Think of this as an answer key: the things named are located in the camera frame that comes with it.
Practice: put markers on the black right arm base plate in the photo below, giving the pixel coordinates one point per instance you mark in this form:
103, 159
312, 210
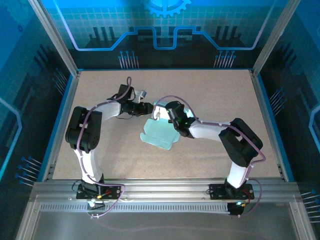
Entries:
217, 196

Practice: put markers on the grey metal front panel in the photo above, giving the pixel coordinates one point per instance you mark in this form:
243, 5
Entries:
162, 225

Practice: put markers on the aluminium mounting rail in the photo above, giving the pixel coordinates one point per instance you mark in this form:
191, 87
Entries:
162, 187

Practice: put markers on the aluminium right table side rail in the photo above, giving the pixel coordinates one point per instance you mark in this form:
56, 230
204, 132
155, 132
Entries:
262, 100

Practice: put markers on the aluminium right frame post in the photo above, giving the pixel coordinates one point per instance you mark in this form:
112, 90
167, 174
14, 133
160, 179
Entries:
270, 37

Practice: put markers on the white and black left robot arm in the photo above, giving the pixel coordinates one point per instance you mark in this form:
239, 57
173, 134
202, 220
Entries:
91, 165

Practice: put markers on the aluminium left table side rail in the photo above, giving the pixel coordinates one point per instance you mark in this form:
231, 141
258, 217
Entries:
64, 120

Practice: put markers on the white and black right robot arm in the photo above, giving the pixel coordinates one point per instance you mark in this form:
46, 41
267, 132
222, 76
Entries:
207, 130

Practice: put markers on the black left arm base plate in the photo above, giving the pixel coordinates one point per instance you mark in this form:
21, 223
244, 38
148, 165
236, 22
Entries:
115, 195

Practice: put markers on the light blue paper box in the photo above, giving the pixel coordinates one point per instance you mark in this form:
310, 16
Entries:
160, 132

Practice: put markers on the black controller box with LED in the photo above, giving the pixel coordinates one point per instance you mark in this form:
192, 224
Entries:
235, 210

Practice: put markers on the aluminium frame post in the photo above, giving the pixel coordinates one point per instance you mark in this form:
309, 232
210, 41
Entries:
270, 37
56, 37

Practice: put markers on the aluminium left frame post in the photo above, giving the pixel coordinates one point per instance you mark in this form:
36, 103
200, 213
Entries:
56, 37

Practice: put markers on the aluminium table side rail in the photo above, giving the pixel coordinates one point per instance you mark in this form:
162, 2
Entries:
262, 100
64, 120

